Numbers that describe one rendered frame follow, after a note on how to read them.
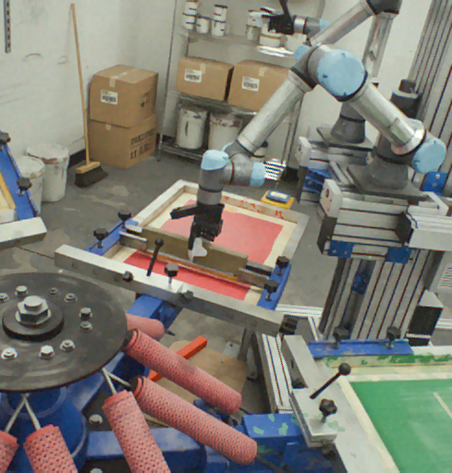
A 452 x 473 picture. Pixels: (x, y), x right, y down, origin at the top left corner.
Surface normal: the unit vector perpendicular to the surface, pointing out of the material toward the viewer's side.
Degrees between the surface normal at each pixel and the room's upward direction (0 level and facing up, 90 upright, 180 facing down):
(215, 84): 90
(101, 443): 0
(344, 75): 86
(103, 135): 89
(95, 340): 0
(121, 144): 90
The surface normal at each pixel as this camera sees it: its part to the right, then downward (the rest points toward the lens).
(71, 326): 0.16, -0.87
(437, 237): 0.07, 0.48
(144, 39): -0.30, 0.40
